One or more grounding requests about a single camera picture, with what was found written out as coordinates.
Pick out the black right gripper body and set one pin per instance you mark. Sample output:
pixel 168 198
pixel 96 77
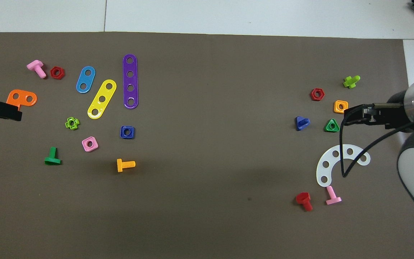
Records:
pixel 394 115

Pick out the blue triangle head screw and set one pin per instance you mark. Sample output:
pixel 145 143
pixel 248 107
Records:
pixel 298 124

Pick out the blue square nut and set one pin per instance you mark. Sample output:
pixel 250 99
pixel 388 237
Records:
pixel 122 136

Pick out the orange square nut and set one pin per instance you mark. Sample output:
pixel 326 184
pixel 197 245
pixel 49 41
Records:
pixel 336 107

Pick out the green triangle nut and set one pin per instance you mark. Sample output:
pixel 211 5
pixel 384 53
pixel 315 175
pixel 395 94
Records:
pixel 327 129

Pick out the lime green cross nut left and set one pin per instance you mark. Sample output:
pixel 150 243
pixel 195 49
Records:
pixel 350 82

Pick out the red hexagon nut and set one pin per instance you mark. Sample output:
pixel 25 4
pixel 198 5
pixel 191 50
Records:
pixel 312 94
pixel 52 73

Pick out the pink plastic screw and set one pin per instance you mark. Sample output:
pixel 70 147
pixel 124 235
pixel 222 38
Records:
pixel 35 65
pixel 331 192

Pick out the green plastic screw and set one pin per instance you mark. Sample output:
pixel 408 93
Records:
pixel 52 153

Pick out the pink square nut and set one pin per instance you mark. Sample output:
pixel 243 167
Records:
pixel 95 142

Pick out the red plastic screw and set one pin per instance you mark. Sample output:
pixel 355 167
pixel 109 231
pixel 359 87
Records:
pixel 303 198

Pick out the orange plastic screw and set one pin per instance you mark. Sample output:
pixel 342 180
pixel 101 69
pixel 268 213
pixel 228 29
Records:
pixel 128 164

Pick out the orange three-hole plate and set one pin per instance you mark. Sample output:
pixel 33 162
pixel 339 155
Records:
pixel 13 95

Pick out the white curved five-hole plate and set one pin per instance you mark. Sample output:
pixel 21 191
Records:
pixel 330 159

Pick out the blue two-hole strip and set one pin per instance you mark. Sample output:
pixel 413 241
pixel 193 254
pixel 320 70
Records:
pixel 86 79

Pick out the yellow three-hole strip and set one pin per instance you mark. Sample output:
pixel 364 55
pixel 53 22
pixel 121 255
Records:
pixel 105 92

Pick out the purple four-hole strip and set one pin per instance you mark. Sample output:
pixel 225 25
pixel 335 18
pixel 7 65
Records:
pixel 130 81

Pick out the brown table mat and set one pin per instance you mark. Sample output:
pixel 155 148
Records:
pixel 207 180

